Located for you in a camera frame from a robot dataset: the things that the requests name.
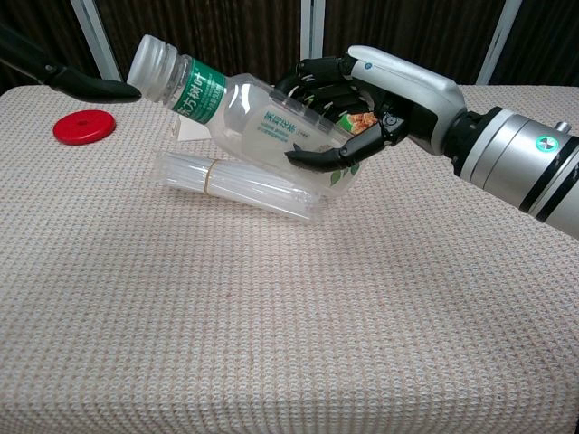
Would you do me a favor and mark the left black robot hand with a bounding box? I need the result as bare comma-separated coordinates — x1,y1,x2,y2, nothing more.
0,21,143,105

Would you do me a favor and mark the clear plastic water bottle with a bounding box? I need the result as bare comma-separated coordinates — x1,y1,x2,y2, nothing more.
126,34,364,201

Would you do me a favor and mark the red round plastic disc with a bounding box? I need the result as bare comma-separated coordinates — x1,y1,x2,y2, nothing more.
52,109,117,146

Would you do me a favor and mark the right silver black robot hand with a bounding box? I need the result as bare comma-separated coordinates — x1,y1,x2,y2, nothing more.
274,44,468,175

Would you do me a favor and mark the green snack bag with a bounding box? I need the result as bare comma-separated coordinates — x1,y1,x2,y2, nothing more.
337,111,379,136

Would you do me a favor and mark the white paper tray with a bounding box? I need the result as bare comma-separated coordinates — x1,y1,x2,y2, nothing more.
174,112,214,143

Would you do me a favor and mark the white frame post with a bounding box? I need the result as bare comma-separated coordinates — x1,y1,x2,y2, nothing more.
299,0,327,85
475,0,524,87
70,0,124,87

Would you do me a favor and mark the beige woven table mat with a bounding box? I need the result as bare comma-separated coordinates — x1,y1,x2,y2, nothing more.
0,83,579,434

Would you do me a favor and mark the clear straws bundle pack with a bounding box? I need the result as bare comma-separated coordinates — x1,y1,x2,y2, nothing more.
153,150,327,222

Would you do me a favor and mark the tan rubber band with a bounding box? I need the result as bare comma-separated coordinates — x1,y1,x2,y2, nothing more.
203,158,223,197

